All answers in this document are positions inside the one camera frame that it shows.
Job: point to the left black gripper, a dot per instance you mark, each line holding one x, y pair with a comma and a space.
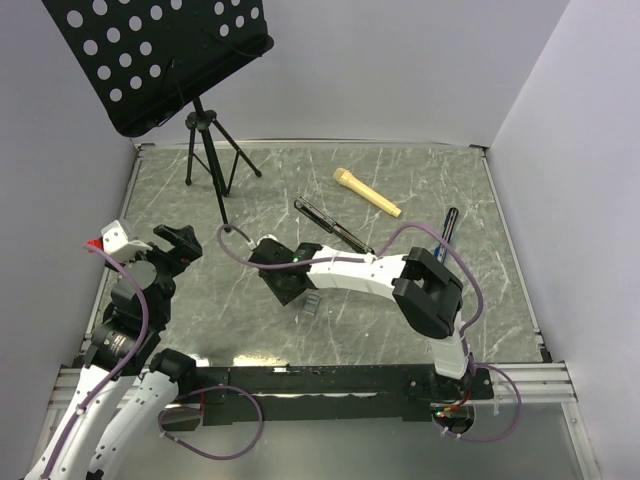
186, 247

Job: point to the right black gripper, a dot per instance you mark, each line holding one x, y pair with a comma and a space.
285, 297

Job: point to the grey staple strip block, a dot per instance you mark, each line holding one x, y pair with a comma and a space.
312, 304

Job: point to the black stapler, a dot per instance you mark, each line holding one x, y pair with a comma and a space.
331, 226

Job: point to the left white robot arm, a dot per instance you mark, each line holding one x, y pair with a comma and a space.
124, 382

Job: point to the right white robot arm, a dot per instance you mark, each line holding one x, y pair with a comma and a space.
428, 295

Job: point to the beige toy microphone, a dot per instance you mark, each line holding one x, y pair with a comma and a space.
346, 179

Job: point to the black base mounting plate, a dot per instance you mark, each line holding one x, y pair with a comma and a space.
303, 393

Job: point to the black perforated music stand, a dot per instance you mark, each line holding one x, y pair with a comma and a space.
147, 60

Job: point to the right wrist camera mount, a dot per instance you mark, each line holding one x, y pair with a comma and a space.
262, 242

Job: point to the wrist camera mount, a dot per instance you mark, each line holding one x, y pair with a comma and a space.
118, 240
262, 242

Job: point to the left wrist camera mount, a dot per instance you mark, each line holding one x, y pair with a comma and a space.
118, 240

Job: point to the aluminium table frame rail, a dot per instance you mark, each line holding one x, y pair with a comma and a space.
67, 377

